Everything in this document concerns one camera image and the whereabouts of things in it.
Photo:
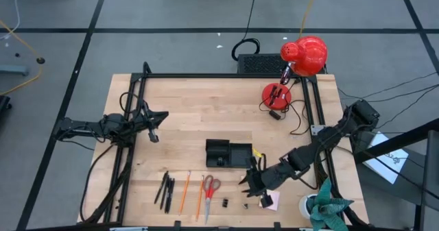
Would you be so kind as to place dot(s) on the black camera mount beam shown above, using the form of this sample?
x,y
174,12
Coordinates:
x,y
394,143

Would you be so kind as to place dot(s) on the grey metal floor bar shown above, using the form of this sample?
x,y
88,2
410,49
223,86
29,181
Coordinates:
x,y
13,70

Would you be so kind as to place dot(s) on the red desk lamp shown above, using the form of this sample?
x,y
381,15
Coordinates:
x,y
308,56

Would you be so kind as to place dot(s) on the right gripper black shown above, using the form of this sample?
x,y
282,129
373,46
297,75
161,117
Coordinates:
x,y
265,179

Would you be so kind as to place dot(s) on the orange pencil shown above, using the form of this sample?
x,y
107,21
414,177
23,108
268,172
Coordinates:
x,y
184,192
199,198

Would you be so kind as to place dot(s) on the green plant in white pot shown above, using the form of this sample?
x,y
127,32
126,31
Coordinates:
x,y
324,207

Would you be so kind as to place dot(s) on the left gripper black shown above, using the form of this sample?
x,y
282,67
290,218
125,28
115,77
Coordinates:
x,y
145,121

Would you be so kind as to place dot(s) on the black mesh computer case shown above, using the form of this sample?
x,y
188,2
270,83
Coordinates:
x,y
260,63

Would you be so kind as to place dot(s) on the black metal rig frame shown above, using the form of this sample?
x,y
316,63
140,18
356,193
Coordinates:
x,y
223,75

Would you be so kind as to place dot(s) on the black mesh desk organizer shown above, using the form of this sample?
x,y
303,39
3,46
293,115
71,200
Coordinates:
x,y
240,155

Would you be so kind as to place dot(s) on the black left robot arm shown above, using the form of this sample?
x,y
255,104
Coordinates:
x,y
115,123

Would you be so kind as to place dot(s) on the black round floor outlet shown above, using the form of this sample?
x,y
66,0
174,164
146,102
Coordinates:
x,y
40,60

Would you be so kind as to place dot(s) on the pink sticky note pad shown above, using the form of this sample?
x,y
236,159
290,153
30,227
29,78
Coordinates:
x,y
275,203

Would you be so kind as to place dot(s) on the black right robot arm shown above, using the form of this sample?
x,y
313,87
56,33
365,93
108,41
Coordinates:
x,y
329,135

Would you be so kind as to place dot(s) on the black caster foot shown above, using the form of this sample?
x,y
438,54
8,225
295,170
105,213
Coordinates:
x,y
3,104

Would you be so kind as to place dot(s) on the white paper sheet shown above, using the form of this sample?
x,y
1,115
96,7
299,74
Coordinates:
x,y
387,162

